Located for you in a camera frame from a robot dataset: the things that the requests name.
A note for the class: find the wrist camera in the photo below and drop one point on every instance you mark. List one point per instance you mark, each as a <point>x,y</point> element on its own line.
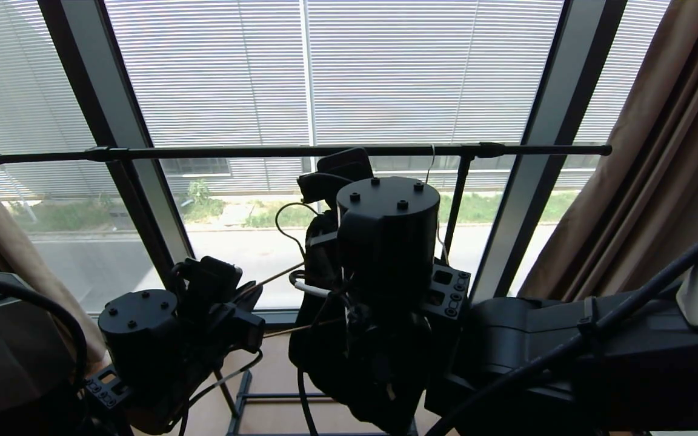
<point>343,166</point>
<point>209,281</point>

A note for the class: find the pink clothes hanger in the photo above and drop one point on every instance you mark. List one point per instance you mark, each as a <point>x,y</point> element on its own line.
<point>270,281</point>
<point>432,163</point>

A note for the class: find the black shorts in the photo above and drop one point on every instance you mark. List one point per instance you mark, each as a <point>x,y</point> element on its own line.
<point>379,375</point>

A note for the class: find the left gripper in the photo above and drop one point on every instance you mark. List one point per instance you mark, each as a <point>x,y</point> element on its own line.
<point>237,330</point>

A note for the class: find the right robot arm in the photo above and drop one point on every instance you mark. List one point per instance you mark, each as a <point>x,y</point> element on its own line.
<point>385,242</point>

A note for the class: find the window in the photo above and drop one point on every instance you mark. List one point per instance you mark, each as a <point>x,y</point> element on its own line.
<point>113,91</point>

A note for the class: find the brown curtain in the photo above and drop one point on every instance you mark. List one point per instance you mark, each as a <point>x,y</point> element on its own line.
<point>646,151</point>

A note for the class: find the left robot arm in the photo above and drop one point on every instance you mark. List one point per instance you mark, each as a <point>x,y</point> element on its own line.
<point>137,339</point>

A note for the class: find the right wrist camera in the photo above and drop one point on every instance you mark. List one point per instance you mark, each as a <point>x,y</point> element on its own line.
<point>343,166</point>

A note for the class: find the black clothes rack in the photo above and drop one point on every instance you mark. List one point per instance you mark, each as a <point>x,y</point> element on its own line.
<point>203,151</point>

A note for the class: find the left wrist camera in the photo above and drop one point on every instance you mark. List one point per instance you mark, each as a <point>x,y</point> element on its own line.
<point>209,281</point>

